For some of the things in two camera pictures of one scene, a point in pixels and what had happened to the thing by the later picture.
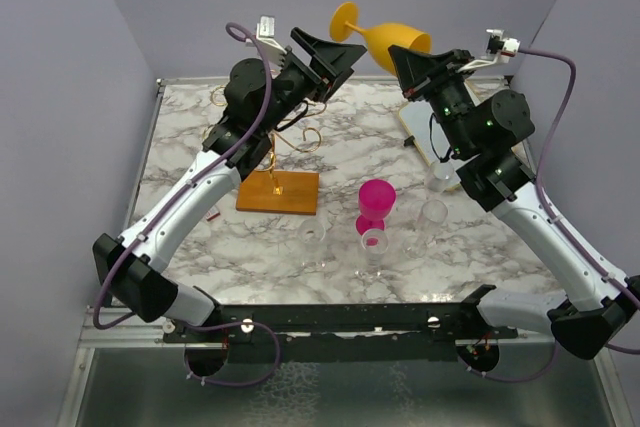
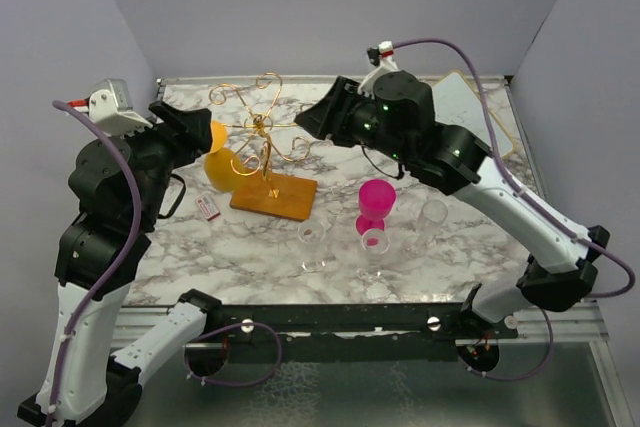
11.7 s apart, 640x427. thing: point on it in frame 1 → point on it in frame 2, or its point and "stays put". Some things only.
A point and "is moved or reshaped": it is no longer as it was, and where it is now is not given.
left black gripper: (333, 60) → (188, 131)
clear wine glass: (374, 242) stays put
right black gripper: (412, 66) → (327, 118)
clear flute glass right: (432, 214) stays put
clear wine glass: (314, 256) stays put
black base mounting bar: (348, 333) stays put
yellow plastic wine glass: (344, 24) is moved or reshaped
